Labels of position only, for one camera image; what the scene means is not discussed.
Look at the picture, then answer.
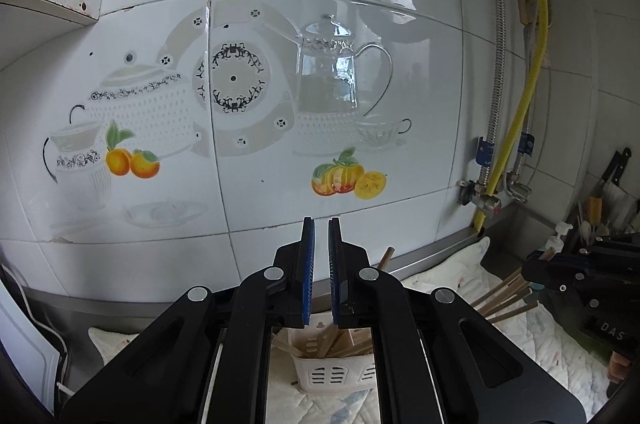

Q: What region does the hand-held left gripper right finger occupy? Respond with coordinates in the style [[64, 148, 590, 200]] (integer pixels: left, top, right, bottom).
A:
[[327, 217, 586, 424]]

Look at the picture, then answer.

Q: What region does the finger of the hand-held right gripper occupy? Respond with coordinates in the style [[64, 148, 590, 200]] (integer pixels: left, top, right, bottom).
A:
[[537, 233, 640, 261], [522, 251, 608, 310]]

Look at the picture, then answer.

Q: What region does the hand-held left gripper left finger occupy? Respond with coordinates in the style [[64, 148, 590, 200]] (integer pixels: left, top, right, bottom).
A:
[[59, 216, 317, 424]]

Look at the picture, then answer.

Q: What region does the pile of wooden chopsticks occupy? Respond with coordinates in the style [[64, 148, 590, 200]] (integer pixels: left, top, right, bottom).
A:
[[470, 268, 540, 325]]

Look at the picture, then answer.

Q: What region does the white plastic utensil holder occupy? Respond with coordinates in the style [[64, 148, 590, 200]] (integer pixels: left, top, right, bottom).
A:
[[270, 321, 381, 395]]

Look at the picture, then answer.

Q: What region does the white quilted mat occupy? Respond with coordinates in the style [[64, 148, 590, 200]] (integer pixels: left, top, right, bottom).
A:
[[89, 236, 613, 424]]

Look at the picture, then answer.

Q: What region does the white kitchen appliance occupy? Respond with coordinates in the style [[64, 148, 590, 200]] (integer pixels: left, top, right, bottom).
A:
[[0, 264, 66, 415]]

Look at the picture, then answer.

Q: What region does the black handled kitchen knife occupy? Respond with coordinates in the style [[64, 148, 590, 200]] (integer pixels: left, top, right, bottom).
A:
[[600, 147, 633, 190]]

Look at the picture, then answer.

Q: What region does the metal hose valve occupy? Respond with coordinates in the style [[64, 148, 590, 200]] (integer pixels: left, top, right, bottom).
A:
[[505, 171, 533, 205]]

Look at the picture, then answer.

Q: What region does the metal valve with red handle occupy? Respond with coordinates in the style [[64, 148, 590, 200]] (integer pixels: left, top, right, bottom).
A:
[[459, 179, 503, 217]]

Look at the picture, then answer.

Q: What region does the yellow gas hose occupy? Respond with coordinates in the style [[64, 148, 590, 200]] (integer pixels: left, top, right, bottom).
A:
[[472, 0, 551, 230]]

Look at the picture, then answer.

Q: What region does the white power cable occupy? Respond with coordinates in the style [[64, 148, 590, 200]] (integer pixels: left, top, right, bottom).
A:
[[0, 264, 71, 397]]

